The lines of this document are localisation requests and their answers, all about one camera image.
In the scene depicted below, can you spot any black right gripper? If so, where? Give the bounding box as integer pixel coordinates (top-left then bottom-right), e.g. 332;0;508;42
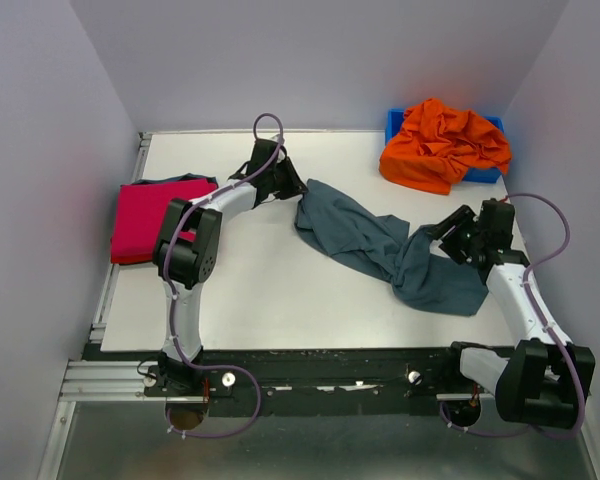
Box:
426;203;485;266

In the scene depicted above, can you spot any grey blue t shirt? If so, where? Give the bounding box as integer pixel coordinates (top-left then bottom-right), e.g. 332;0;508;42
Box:
294;179;487;317

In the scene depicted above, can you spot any orange t shirt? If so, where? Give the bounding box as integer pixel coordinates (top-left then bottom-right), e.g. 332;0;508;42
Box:
379;98;513;195

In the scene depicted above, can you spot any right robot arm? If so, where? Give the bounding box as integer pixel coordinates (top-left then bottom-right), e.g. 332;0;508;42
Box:
429;199;595;435

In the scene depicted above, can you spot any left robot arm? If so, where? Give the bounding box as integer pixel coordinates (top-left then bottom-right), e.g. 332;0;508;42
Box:
152;139;307;395

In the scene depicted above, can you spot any blue plastic bin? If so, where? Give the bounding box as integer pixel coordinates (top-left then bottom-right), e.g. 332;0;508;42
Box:
384;108;505;184

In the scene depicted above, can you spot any folded pink t shirt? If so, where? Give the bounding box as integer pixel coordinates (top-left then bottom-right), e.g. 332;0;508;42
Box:
110;180;218;265

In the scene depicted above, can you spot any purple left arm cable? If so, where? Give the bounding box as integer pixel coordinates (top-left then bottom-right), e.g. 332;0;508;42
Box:
159;113;287;381

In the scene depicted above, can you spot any aluminium frame profile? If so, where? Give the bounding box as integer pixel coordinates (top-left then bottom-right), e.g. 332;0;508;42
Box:
37;132;152;479

